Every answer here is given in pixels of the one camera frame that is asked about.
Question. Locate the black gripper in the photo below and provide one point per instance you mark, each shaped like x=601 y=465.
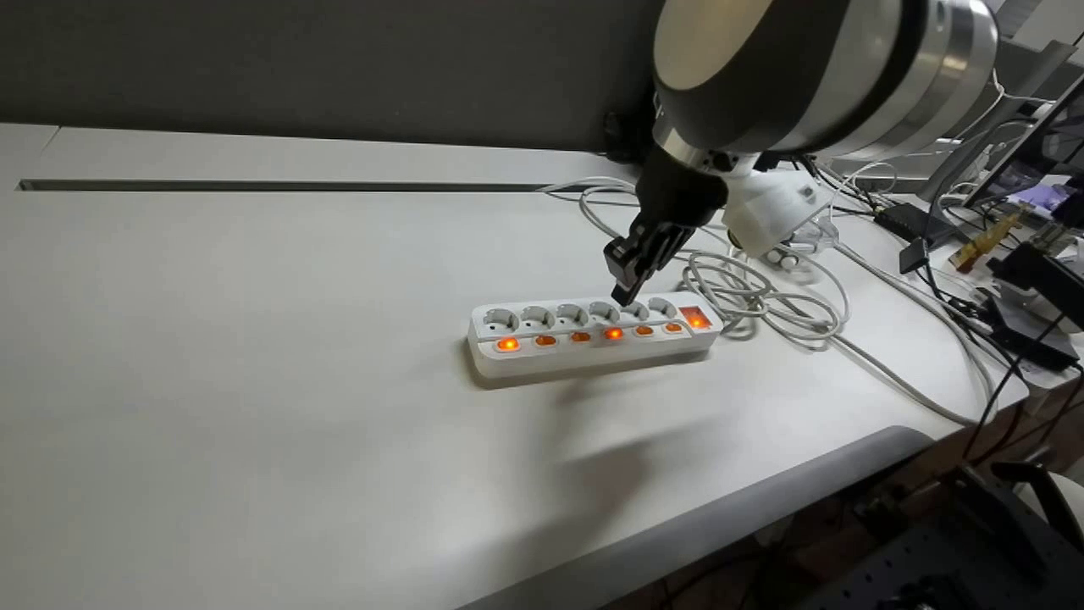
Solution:
x=677 y=188

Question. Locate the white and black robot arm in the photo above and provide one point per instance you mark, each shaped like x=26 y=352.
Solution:
x=813 y=70

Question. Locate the black power adapter block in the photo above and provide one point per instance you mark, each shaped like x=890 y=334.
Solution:
x=901 y=220

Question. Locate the white six-socket power strip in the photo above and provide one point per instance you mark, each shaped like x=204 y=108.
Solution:
x=586 y=334

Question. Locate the white plug in clear cap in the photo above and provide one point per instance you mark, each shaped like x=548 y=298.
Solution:
x=812 y=246

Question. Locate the yellow tool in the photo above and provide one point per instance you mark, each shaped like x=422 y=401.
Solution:
x=983 y=239

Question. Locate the black flat device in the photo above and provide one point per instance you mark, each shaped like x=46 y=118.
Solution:
x=1046 y=282

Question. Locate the black metal stand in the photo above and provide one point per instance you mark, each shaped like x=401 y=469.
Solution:
x=969 y=544

